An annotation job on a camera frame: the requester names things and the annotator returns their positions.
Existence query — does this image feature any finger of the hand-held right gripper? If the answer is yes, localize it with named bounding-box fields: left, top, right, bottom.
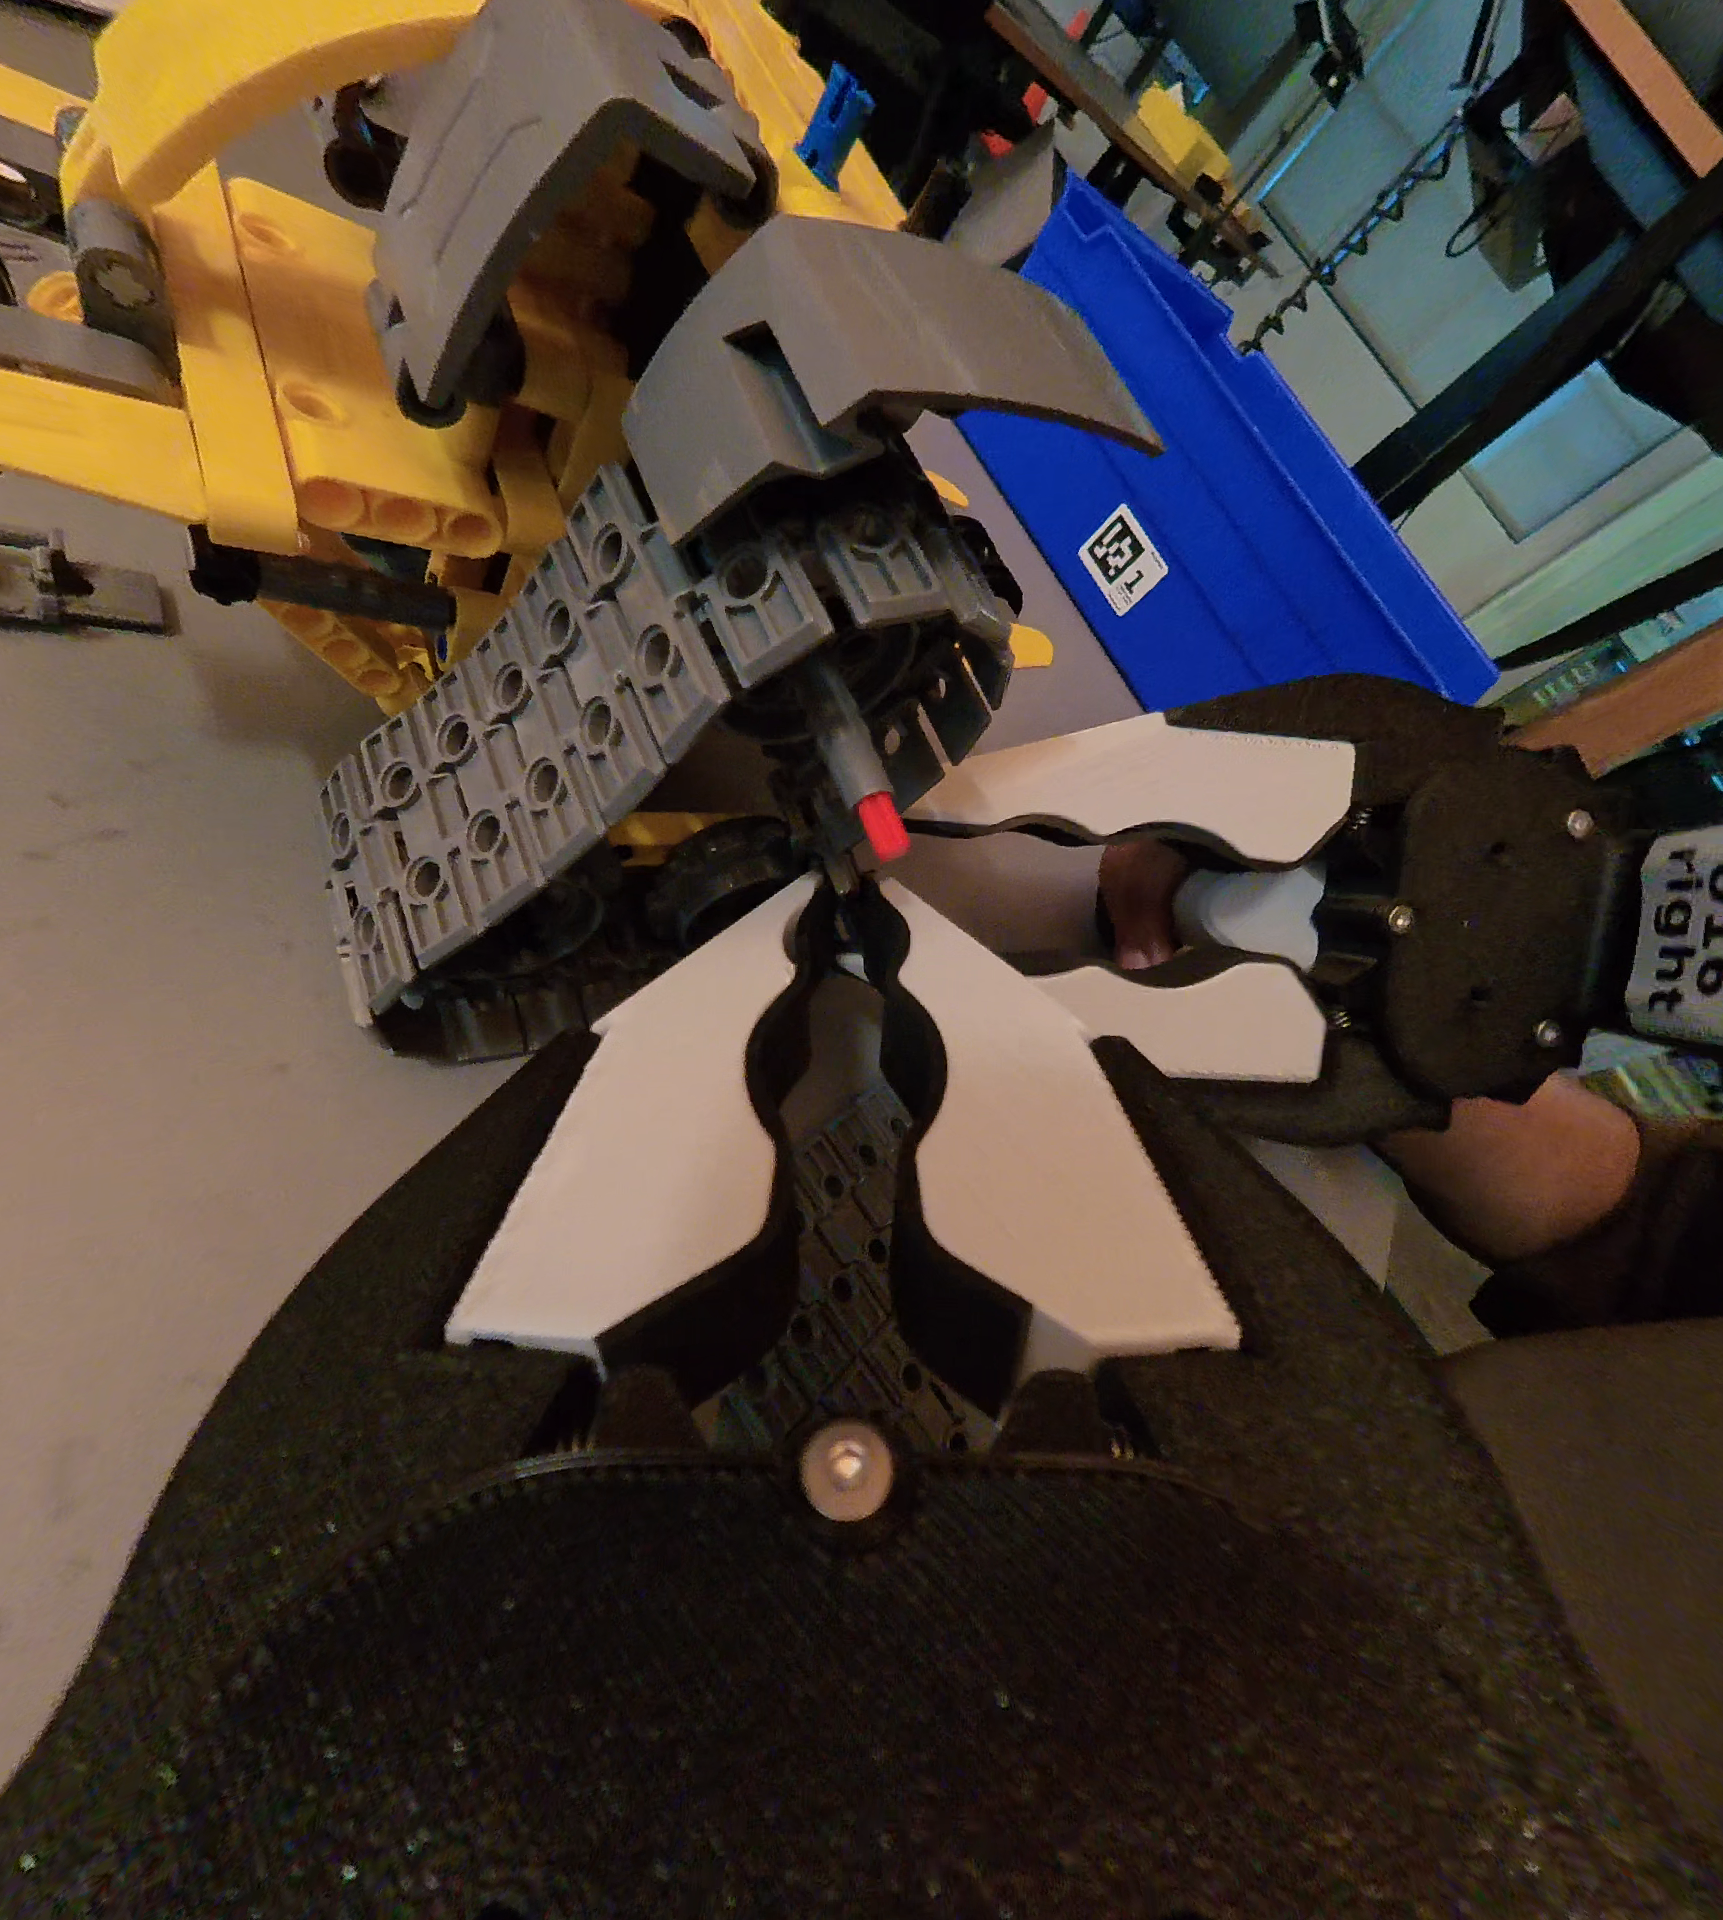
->
left=1022, top=951, right=1331, bottom=1084
left=905, top=705, right=1360, bottom=866

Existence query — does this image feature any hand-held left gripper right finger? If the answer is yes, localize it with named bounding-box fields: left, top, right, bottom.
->
left=861, top=878, right=1243, bottom=1421

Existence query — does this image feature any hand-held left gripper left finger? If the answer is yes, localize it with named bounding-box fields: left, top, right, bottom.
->
left=445, top=878, right=831, bottom=1412

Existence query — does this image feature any grey toy track belt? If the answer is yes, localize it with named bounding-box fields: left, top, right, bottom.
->
left=317, top=466, right=1022, bottom=1067

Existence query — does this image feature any yellow toy brick robot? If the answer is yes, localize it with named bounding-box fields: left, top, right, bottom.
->
left=0, top=0, right=1164, bottom=1067

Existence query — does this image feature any single grey track link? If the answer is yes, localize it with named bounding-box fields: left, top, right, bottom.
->
left=0, top=508, right=174, bottom=631

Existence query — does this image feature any person's right forearm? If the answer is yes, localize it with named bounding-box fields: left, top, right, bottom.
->
left=1382, top=1076, right=1723, bottom=1335

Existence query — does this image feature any person's right hand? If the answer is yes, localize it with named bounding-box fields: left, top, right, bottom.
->
left=1101, top=839, right=1185, bottom=972

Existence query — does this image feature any blue storage bin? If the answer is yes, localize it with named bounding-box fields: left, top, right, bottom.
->
left=953, top=166, right=1505, bottom=713

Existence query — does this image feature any wooden board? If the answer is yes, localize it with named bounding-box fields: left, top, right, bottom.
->
left=1494, top=576, right=1723, bottom=766

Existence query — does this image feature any grey angled panel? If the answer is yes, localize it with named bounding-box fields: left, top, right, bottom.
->
left=935, top=132, right=1058, bottom=272

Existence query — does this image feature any yellow box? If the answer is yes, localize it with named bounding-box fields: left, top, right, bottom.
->
left=1139, top=85, right=1235, bottom=172

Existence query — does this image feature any person's clothed body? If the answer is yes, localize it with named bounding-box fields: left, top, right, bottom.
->
left=1434, top=1317, right=1723, bottom=1920

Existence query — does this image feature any far workbench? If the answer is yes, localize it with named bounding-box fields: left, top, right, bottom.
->
left=980, top=0, right=1279, bottom=283

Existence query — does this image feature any wooden desk black frame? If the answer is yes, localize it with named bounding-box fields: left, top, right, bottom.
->
left=1360, top=0, right=1723, bottom=508

